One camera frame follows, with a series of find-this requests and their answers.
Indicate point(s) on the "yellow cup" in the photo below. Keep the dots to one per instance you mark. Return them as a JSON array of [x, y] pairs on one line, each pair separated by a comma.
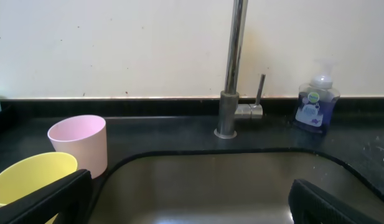
[[33, 174]]

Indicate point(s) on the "steel sink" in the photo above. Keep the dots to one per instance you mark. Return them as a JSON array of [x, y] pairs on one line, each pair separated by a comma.
[[210, 186]]

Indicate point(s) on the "pink cup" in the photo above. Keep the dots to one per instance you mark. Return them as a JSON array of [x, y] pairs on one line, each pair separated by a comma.
[[79, 146]]

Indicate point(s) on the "steel tap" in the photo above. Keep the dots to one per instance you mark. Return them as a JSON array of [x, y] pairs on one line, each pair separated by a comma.
[[227, 112]]

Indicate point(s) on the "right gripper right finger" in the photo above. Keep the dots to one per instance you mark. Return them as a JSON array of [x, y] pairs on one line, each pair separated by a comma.
[[319, 205]]

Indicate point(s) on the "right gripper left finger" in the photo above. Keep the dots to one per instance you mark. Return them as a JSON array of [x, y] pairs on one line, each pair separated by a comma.
[[39, 202]]

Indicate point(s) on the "blue soap bottle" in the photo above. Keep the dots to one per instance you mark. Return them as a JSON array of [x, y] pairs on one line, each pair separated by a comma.
[[313, 112]]

